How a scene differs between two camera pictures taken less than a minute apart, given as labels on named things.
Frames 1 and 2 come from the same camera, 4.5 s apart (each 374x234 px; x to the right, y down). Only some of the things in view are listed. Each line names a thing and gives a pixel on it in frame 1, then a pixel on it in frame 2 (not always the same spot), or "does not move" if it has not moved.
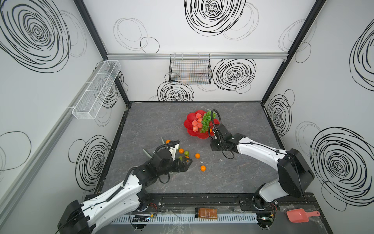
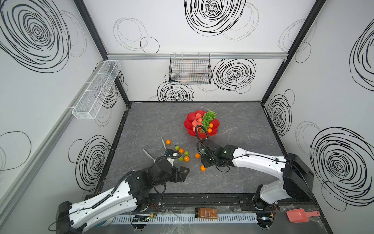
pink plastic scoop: x=300 y=215 does not move
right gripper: x=213 y=145 → x=203 y=158
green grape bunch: x=206 y=119 does not move
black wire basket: x=190 y=69 does not move
